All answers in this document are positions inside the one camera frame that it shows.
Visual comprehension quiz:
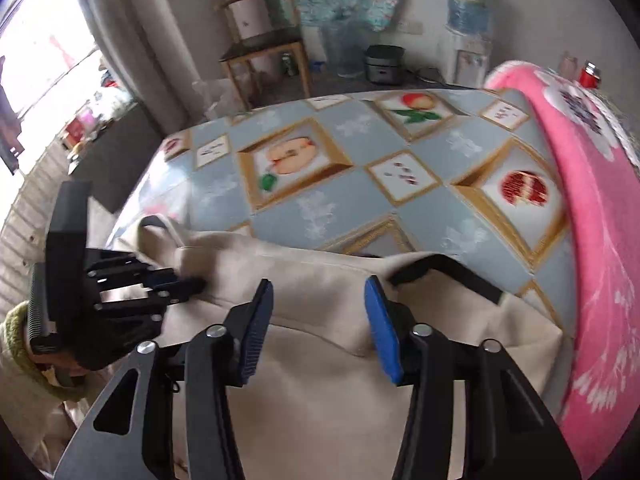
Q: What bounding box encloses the beige zip jacket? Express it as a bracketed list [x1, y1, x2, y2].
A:
[113, 218, 573, 479]

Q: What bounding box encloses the person left hand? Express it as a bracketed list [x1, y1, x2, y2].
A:
[29, 351, 90, 377]

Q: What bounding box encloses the dark grey cabinet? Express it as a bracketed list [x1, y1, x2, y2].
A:
[70, 104, 163, 214]

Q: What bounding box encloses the fruit pattern table cover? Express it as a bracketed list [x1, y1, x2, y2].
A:
[113, 89, 577, 411]

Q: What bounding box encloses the white plastic bag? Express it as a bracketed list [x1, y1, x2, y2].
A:
[192, 78, 245, 120]

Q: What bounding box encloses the black rice cooker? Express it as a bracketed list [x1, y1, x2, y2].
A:
[363, 44, 405, 86]

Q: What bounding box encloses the pink floral blanket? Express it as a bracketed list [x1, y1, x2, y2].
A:
[485, 61, 639, 478]

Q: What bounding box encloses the white water dispenser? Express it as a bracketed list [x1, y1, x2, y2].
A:
[440, 27, 492, 88]

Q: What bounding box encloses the empty clear water jug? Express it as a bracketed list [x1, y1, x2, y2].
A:
[320, 18, 370, 78]

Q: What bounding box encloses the wooden chair black seat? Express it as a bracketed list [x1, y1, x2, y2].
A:
[215, 0, 311, 112]

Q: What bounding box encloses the grey curtain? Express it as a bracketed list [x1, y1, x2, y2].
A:
[78, 0, 190, 134]

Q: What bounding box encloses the blue water jug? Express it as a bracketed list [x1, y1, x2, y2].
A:
[447, 0, 492, 37]

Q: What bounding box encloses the red lighter bottle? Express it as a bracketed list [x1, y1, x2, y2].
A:
[578, 61, 601, 89]

